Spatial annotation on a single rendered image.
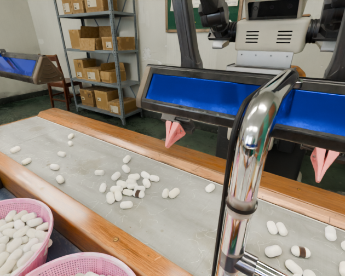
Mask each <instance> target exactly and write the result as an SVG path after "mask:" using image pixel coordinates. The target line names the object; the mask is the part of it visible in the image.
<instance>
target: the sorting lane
mask: <svg viewBox="0 0 345 276"><path fill-rule="evenodd" d="M69 134H74V137H73V138H72V139H69V138H68V136H69ZM69 141H72V143H73V145H72V146H69V145H68V142H69ZM16 146H19V147H20V148H21V149H20V151H18V152H15V153H11V152H10V149H11V148H13V147H16ZM0 151H1V152H2V153H4V154H5V155H7V156H8V157H10V158H11V159H13V160H15V161H16V162H18V163H19V164H21V165H22V163H21V162H22V161H23V160H24V159H26V158H31V159H32V161H31V162H30V163H28V164H26V165H22V166H24V167H26V168H27V169H28V170H30V171H32V172H33V173H35V174H36V175H38V176H39V177H41V178H43V179H44V180H46V181H47V182H49V183H51V184H52V185H53V186H55V187H57V188H58V189H60V190H61V191H63V192H65V193H66V194H68V195H69V196H71V197H72V198H74V199H75V200H77V201H79V202H80V203H82V204H83V205H85V206H86V207H88V208H89V209H91V210H92V211H94V212H96V213H97V214H99V215H100V216H102V217H103V218H105V219H106V220H108V221H110V222H111V223H113V224H114V225H116V226H117V227H119V228H120V229H122V230H124V231H125V232H127V233H128V234H130V235H132V236H133V237H134V238H136V239H138V240H139V241H141V242H142V243H144V244H146V245H147V246H149V247H150V248H151V249H153V250H155V251H156V252H158V253H159V254H161V255H163V256H164V257H166V258H167V259H169V260H170V261H172V262H173V263H175V264H177V265H178V266H180V267H181V268H183V269H184V270H186V271H187V272H189V273H191V274H192V275H194V276H211V272H212V264H213V259H214V251H215V243H216V235H217V226H218V222H219V214H220V206H221V198H222V190H223V185H220V184H218V183H215V182H212V181H209V180H207V179H204V178H202V177H199V176H196V175H193V174H190V173H188V172H185V171H183V170H180V169H177V168H175V167H172V166H169V165H166V164H164V163H161V162H158V161H156V160H153V159H151V158H147V157H145V156H142V155H140V154H137V153H134V152H132V151H128V150H126V149H123V148H121V147H118V146H115V145H113V144H110V143H107V142H104V141H102V140H99V139H96V138H94V137H91V136H88V135H86V134H83V133H80V132H78V131H75V130H72V129H69V128H67V127H64V126H62V125H59V124H56V123H53V122H50V121H48V120H45V119H43V118H40V117H37V116H35V117H33V118H29V119H25V120H21V121H18V122H15V123H11V124H7V125H4V126H0ZM59 151H62V152H65V153H66V156H65V157H60V156H58V152H59ZM127 155H129V156H131V159H130V160H129V161H128V163H124V162H123V159H124V158H125V157H126V156H127ZM51 164H57V165H59V166H60V168H59V169H58V170H53V169H51V168H50V165H51ZM123 165H127V166H128V167H129V168H130V172H129V173H125V172H124V171H123V170H122V166H123ZM96 170H103V171H104V172H105V174H104V175H102V176H101V175H95V171H96ZM143 171H145V172H147V173H148V174H149V175H150V176H151V175H156V176H158V177H159V181H158V182H154V181H151V180H150V179H149V181H150V183H151V186H150V187H149V188H145V191H144V193H145V196H144V197H143V198H138V197H135V196H133V195H131V196H128V195H124V194H123V190H124V189H128V188H127V187H126V188H124V189H123V190H122V191H121V193H122V200H120V201H116V200H114V203H112V204H109V203H108V202H107V198H106V195H107V193H108V192H110V188H111V187H112V186H117V181H119V180H122V181H125V182H126V180H127V179H128V176H129V175H130V174H139V175H140V178H139V179H138V180H136V183H137V184H138V186H144V185H143V179H144V178H143V177H142V176H141V173H142V172H143ZM115 172H120V177H119V178H118V179H117V180H115V181H114V180H112V175H113V174H114V173H115ZM58 175H61V176H62V177H63V178H64V180H65V181H64V183H58V182H57V180H56V177H57V176H58ZM102 183H105V184H106V185H107V187H106V190H105V192H103V193H101V192H100V191H99V189H100V186H101V184H102ZM211 183H213V184H214V185H215V189H214V190H213V191H211V192H209V193H208V192H207V191H206V190H205V188H206V186H208V185H209V184H211ZM166 188H167V189H168V190H169V191H172V190H173V189H174V188H178V189H179V190H180V193H179V195H177V196H176V197H175V198H170V197H169V195H168V197H167V198H163V197H162V193H163V190H164V189H166ZM125 201H131V202H132V203H133V206H132V207H131V208H129V209H122V208H121V207H120V204H121V202H125ZM257 201H258V206H257V210H256V211H255V212H254V214H253V218H252V222H251V227H250V232H249V236H248V240H247V244H246V248H245V251H247V252H249V253H251V254H253V255H255V256H257V257H258V260H260V261H262V262H263V263H265V264H267V265H269V266H271V267H273V268H275V269H277V270H279V271H281V272H282V273H284V274H286V275H288V276H293V275H294V274H293V272H292V271H290V270H289V269H288V268H287V267H286V265H285V262H286V260H293V261H294V262H295V263H296V264H297V265H299V266H300V267H301V268H302V271H304V270H306V269H309V270H311V271H313V272H314V274H315V275H316V276H341V275H340V273H339V267H340V262H342V261H345V251H344V250H343V249H342V247H341V243H342V242H343V241H345V231H344V230H342V229H339V228H336V227H333V226H331V227H333V228H334V229H335V230H336V237H337V238H336V240H335V241H329V240H328V239H327V238H326V237H325V228H326V227H327V226H330V225H328V224H325V223H323V222H320V221H317V220H314V219H312V218H309V217H307V216H304V215H301V214H298V213H296V212H293V211H290V210H288V209H285V208H282V207H280V206H277V205H274V204H271V203H269V202H266V201H264V200H261V199H258V198H257ZM268 221H273V222H274V223H275V225H276V224H277V223H278V222H281V223H283V224H284V226H285V228H286V229H287V232H288V233H287V235H286V236H282V235H280V234H279V232H277V234H270V232H269V230H268V227H267V222H268ZM272 245H279V246H280V247H281V250H282V253H281V255H279V256H274V257H268V256H267V255H266V254H265V248H266V247H268V246H272ZM293 246H303V247H305V248H307V249H309V251H310V256H309V257H308V258H303V257H297V256H295V255H294V254H293V253H292V252H291V248H292V247H293Z"/></svg>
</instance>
